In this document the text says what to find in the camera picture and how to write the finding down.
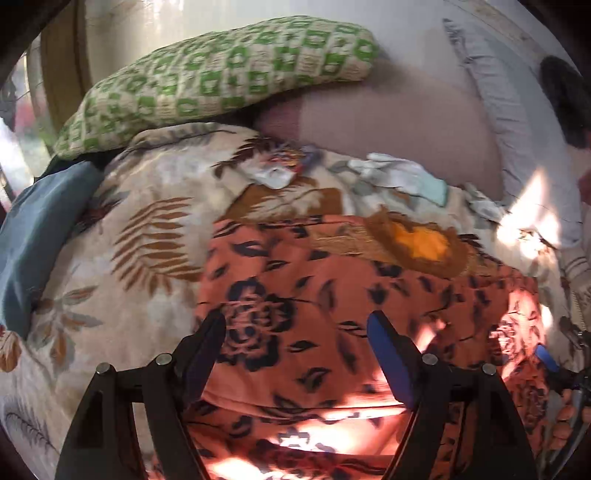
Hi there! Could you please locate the white and mint small garment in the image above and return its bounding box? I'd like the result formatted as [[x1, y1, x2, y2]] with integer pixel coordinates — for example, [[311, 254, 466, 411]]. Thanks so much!
[[353, 151, 450, 205]]

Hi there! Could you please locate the mauve bedsheet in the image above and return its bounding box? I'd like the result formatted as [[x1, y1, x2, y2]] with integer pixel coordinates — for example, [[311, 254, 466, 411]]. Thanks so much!
[[252, 60, 506, 199]]

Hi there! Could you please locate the green patterned pillow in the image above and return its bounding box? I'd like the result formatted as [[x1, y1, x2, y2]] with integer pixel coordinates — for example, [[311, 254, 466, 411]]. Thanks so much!
[[53, 16, 380, 160]]

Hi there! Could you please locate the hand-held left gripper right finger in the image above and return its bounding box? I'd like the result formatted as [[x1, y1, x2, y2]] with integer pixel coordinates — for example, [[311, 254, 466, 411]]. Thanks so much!
[[366, 309, 539, 480]]

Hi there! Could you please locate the colourful small garment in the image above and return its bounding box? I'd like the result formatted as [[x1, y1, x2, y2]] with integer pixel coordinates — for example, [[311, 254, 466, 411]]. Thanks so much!
[[247, 141, 321, 190]]

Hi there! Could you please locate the grey pillow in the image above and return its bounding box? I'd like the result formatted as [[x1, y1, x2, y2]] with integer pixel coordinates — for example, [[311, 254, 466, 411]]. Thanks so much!
[[442, 18, 583, 250]]

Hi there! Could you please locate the cream leaf-print blanket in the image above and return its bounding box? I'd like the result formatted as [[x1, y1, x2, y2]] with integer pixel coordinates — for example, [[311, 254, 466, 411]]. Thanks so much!
[[0, 122, 591, 480]]

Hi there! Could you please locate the orange floral garment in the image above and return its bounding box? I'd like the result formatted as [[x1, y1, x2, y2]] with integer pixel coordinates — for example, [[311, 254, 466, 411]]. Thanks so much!
[[152, 215, 561, 480]]

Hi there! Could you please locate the blue-grey cloth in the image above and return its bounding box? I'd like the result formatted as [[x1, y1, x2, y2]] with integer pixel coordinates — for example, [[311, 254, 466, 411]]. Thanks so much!
[[0, 159, 105, 340]]

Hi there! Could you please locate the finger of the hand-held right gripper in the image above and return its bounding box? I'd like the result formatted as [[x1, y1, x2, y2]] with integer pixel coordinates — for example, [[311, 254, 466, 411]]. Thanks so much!
[[534, 318, 591, 403]]

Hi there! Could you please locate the wooden headboard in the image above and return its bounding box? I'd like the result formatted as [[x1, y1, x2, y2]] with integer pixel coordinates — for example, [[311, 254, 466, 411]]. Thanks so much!
[[41, 0, 93, 132]]

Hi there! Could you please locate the brown garment with orange patch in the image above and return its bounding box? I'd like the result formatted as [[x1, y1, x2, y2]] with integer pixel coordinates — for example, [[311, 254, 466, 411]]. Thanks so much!
[[308, 207, 468, 278]]

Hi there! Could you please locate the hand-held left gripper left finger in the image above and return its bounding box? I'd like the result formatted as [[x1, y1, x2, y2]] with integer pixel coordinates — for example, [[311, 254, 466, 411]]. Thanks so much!
[[55, 309, 227, 480]]

